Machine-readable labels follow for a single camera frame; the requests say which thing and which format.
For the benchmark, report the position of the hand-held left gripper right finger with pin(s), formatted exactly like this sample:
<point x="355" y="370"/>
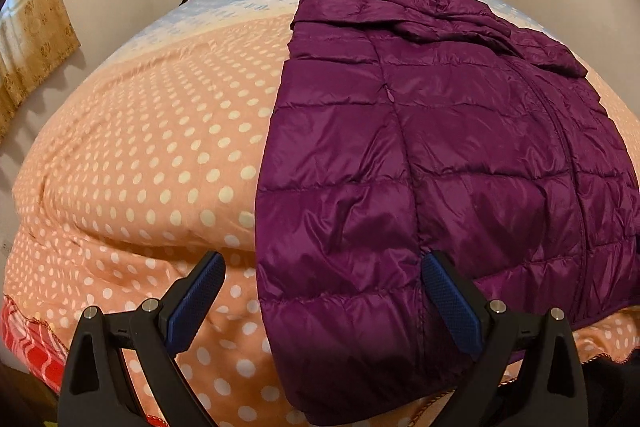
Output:
<point x="452" y="304"/>

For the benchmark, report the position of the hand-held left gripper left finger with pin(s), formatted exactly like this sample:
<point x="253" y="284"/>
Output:
<point x="195" y="299"/>

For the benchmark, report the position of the purple hooded puffer jacket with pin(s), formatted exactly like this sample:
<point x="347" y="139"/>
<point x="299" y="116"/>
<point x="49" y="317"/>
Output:
<point x="400" y="157"/>

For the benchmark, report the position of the wide yellow floral curtain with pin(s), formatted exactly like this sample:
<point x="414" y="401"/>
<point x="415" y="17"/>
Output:
<point x="35" y="42"/>

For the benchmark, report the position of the polka dot quilt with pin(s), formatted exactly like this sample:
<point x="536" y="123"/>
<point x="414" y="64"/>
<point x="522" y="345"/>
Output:
<point x="150" y="132"/>

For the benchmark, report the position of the red patterned bed sheet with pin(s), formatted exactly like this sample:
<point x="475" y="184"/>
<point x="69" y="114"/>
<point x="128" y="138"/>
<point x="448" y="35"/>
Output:
<point x="35" y="347"/>

